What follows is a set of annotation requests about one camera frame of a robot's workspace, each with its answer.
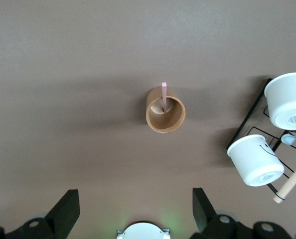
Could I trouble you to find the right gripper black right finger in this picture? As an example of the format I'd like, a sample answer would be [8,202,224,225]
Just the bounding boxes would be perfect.
[190,188,238,239]

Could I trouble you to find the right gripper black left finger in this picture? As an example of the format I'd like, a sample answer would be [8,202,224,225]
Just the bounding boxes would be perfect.
[3,189,80,239]

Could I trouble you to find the white cup with smiley face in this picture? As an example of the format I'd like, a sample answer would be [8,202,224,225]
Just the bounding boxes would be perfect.
[227,134,285,187]

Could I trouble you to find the wooden cylinder chopstick holder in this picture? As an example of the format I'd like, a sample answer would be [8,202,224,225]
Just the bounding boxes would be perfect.
[146,87,186,134]

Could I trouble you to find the plain white cup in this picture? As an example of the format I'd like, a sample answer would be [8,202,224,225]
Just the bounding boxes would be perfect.
[264,72,296,131]

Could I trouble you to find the light blue rack cap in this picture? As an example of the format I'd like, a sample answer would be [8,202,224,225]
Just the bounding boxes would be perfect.
[281,133,296,146]

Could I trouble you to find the brown table cloth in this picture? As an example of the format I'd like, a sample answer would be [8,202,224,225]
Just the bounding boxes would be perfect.
[0,0,296,239]

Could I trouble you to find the wooden rack handle rod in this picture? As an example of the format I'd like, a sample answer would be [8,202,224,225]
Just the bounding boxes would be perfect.
[273,156,296,204]

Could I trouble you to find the black wire cup rack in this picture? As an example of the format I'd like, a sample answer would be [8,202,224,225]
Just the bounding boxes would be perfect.
[225,78,296,200]

